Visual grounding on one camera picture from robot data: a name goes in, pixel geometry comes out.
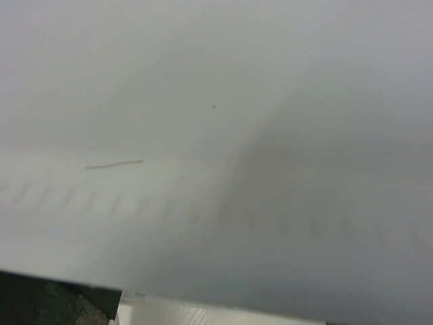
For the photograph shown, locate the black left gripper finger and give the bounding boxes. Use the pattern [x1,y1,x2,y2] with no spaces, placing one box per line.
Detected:
[1,272,122,324]

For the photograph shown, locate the white plastic shoe cabinet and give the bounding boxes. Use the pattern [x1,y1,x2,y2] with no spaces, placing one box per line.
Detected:
[1,1,432,324]

